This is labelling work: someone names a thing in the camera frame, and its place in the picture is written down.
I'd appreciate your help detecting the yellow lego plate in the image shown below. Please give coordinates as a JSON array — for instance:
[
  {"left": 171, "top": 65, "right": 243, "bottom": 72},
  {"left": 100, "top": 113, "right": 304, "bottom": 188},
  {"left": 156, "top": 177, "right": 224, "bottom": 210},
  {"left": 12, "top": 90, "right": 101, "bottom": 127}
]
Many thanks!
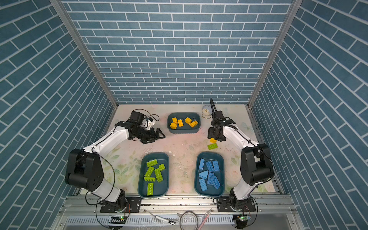
[{"left": 189, "top": 120, "right": 198, "bottom": 128}]

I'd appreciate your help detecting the right teal container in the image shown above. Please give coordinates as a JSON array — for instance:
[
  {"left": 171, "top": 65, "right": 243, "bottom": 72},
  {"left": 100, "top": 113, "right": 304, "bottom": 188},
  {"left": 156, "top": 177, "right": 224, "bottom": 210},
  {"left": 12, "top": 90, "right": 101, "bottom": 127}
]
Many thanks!
[{"left": 194, "top": 152, "right": 225, "bottom": 197}]

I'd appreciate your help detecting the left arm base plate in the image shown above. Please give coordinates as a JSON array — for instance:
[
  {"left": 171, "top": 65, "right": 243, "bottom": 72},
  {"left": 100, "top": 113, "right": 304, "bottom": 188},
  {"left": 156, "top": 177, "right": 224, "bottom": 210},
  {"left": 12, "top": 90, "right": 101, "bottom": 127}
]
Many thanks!
[{"left": 100, "top": 197, "right": 142, "bottom": 213}]

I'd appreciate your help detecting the small white clock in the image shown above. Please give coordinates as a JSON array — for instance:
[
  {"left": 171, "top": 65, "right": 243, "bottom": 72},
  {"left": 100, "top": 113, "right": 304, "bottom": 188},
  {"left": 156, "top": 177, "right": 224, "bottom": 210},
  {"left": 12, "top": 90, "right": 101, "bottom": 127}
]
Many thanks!
[{"left": 202, "top": 104, "right": 213, "bottom": 119}]

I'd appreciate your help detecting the small green lego piece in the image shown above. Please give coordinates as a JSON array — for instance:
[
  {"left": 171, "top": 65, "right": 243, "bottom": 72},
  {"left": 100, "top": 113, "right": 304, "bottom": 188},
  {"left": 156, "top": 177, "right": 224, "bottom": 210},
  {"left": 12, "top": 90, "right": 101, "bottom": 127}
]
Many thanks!
[{"left": 159, "top": 163, "right": 165, "bottom": 171}]

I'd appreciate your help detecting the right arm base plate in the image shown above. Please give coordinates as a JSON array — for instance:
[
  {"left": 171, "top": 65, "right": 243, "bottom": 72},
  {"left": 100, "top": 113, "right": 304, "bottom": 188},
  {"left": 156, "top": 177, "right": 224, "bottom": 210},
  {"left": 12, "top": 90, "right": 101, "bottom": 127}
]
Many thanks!
[{"left": 213, "top": 196, "right": 256, "bottom": 212}]

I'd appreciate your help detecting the yellow lego slope brick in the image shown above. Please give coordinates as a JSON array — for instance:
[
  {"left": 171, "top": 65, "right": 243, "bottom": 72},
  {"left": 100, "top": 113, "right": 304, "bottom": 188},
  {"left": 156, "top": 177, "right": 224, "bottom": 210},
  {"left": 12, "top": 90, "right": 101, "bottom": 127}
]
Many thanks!
[{"left": 185, "top": 117, "right": 192, "bottom": 124}]

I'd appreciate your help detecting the blue lego plate upside-down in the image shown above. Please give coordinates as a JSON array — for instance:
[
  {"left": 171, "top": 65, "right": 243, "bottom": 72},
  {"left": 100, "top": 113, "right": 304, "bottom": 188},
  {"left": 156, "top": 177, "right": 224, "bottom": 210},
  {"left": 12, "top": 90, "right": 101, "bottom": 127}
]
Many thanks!
[{"left": 213, "top": 176, "right": 221, "bottom": 189}]

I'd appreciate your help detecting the left teal container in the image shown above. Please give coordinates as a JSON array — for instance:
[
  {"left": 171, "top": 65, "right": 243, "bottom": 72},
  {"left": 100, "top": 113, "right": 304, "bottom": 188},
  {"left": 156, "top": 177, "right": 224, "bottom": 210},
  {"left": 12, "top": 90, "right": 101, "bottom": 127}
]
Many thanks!
[{"left": 138, "top": 152, "right": 169, "bottom": 198}]

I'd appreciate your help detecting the teal container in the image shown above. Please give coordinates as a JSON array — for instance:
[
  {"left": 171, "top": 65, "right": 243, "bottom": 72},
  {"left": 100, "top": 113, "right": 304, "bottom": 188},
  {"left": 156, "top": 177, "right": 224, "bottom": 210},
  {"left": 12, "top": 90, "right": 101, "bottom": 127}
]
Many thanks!
[
  {"left": 166, "top": 112, "right": 201, "bottom": 134},
  {"left": 138, "top": 152, "right": 169, "bottom": 198},
  {"left": 194, "top": 152, "right": 225, "bottom": 197}
]

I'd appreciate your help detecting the blue lego plate narrow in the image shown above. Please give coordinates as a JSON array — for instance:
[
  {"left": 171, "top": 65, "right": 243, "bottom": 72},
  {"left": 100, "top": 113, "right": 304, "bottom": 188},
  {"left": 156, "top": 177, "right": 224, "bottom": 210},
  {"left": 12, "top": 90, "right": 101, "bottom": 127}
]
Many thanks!
[{"left": 198, "top": 178, "right": 208, "bottom": 192}]

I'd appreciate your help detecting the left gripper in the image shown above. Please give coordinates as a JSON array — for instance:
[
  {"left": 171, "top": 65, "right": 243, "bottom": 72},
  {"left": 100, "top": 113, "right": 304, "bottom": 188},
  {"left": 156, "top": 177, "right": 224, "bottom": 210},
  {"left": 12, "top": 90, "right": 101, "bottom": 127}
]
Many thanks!
[{"left": 133, "top": 127, "right": 166, "bottom": 143}]

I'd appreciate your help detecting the blue lego brick long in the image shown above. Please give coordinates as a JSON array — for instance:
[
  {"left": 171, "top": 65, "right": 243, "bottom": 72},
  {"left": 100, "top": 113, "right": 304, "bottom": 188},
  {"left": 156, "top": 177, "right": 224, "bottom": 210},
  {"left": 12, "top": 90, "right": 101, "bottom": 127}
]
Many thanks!
[{"left": 198, "top": 159, "right": 205, "bottom": 172}]

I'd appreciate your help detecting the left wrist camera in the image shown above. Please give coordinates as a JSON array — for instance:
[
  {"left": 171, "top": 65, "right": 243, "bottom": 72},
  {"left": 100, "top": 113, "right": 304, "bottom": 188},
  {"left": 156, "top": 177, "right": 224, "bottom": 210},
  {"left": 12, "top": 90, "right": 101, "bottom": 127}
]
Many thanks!
[{"left": 142, "top": 117, "right": 156, "bottom": 130}]

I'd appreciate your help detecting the green lego plate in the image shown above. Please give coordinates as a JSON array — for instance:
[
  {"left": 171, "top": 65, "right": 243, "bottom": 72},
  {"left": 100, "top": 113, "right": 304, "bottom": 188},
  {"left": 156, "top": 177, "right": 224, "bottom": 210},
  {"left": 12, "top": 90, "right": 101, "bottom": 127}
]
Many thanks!
[
  {"left": 208, "top": 143, "right": 218, "bottom": 150},
  {"left": 144, "top": 177, "right": 156, "bottom": 182},
  {"left": 147, "top": 183, "right": 154, "bottom": 196},
  {"left": 144, "top": 166, "right": 155, "bottom": 177},
  {"left": 154, "top": 168, "right": 163, "bottom": 183}
]

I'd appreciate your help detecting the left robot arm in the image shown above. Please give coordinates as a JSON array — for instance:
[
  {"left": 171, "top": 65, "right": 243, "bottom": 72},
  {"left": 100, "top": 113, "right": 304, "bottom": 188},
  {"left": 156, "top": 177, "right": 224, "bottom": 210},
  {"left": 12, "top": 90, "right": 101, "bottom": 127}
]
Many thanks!
[{"left": 65, "top": 109, "right": 165, "bottom": 209}]

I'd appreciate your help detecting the blue lego cube front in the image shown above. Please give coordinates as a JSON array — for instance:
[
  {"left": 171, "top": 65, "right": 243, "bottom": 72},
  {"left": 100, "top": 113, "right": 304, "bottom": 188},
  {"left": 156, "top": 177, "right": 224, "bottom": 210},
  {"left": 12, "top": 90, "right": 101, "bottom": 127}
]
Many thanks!
[{"left": 198, "top": 170, "right": 209, "bottom": 179}]

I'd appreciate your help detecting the back teal container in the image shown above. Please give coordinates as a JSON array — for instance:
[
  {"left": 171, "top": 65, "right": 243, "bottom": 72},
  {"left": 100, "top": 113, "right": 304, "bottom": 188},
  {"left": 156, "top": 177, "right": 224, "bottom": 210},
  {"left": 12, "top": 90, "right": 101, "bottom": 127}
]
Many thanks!
[{"left": 166, "top": 112, "right": 201, "bottom": 134}]

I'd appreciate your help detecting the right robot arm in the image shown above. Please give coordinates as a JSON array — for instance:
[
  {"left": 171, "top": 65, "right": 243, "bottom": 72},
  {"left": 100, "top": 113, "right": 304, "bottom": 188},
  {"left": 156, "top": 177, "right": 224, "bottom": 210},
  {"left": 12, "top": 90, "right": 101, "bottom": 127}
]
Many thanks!
[{"left": 208, "top": 98, "right": 275, "bottom": 210}]

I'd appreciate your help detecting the yellow small lego brick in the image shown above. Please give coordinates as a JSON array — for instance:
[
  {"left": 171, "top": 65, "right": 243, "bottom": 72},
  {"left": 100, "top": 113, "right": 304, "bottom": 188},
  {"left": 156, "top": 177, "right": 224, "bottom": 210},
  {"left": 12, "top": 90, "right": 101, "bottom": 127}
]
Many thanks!
[{"left": 177, "top": 119, "right": 184, "bottom": 127}]

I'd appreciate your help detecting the green lego brick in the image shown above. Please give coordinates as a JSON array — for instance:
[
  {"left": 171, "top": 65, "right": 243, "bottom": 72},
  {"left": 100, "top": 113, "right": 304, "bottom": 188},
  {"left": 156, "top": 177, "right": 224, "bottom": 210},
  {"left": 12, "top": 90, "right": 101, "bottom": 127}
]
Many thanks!
[{"left": 146, "top": 159, "right": 158, "bottom": 168}]

